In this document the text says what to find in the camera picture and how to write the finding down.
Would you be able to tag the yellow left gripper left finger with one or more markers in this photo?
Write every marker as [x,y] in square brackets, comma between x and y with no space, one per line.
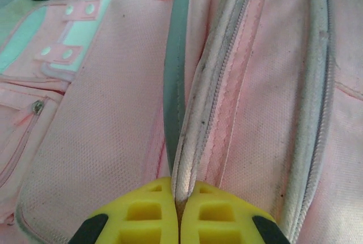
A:
[141,215]

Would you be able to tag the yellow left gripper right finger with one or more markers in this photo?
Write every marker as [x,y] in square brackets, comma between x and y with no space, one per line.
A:
[215,218]

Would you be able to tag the pink backpack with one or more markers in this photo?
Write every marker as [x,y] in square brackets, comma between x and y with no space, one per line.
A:
[113,99]

